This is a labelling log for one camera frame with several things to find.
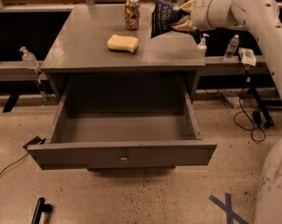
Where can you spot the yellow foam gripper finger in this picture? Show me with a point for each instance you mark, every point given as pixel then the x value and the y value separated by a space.
pixel 184 25
pixel 188 6

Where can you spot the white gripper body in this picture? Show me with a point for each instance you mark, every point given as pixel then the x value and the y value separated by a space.
pixel 199 13

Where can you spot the blue chip bag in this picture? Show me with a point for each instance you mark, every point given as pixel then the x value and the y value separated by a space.
pixel 163 16

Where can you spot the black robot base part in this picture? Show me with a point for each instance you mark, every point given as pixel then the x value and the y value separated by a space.
pixel 41 207

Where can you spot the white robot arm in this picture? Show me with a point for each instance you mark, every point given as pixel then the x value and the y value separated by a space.
pixel 261 19

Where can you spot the grey cabinet counter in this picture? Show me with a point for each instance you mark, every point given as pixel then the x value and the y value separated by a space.
pixel 81 49

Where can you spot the grey open drawer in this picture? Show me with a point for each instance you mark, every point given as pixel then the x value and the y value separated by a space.
pixel 93 131

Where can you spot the round drawer knob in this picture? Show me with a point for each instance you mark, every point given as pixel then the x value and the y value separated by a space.
pixel 124 159

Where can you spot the white pump sanitizer bottle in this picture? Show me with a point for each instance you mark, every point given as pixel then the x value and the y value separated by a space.
pixel 202 47

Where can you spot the clear water bottle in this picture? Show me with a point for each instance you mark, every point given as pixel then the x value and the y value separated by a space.
pixel 231 49

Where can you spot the brown soda can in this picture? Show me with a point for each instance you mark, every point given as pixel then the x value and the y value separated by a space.
pixel 132 14

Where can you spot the crumpled white packet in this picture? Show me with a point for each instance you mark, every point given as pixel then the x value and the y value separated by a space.
pixel 247 56

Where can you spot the yellow sponge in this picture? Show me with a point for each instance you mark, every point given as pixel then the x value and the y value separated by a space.
pixel 123 43

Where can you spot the clear pump bottle left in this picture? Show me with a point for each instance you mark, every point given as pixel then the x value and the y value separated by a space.
pixel 29 58

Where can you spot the black floor plate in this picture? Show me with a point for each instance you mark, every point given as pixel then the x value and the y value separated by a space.
pixel 35 141

